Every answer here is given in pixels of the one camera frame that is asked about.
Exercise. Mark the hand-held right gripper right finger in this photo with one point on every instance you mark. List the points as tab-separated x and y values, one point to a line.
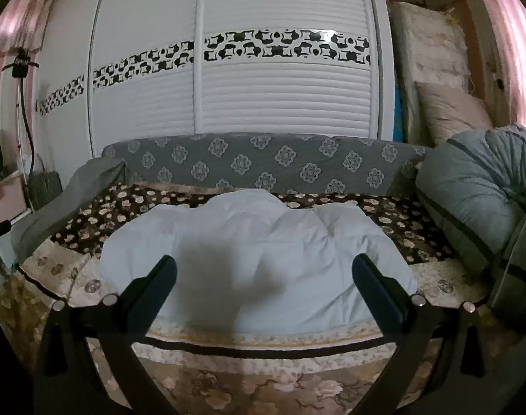
375	294

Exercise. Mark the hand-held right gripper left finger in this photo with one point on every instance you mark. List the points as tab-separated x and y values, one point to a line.
159	276

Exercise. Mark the white padded garment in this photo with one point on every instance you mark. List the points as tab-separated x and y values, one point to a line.
288	246

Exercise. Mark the grey cloth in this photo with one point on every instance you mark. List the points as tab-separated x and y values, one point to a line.
64	207

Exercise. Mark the beige floral blanket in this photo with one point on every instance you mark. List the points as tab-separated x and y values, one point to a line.
267	380

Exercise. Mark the grey green duvet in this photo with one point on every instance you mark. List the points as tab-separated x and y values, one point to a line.
461	181

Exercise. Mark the dark ribbed basket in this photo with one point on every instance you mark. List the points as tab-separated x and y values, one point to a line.
44	190

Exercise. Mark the pink box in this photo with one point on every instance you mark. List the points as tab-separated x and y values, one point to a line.
7	199

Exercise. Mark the blue folded item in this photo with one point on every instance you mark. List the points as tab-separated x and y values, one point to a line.
400	112

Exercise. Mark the pink pillow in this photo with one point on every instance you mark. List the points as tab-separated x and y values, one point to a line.
453	112

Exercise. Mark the white louvred wardrobe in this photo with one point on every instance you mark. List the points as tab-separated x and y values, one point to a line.
280	103

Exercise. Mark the cream bagged quilt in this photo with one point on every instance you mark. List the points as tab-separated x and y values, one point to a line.
427	43

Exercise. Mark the pink curtain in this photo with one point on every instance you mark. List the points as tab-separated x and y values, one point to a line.
16	21
518	52

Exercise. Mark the black camera tripod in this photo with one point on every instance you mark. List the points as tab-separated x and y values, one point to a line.
20	65

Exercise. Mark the wooden closet frame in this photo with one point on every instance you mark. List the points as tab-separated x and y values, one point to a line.
487	52

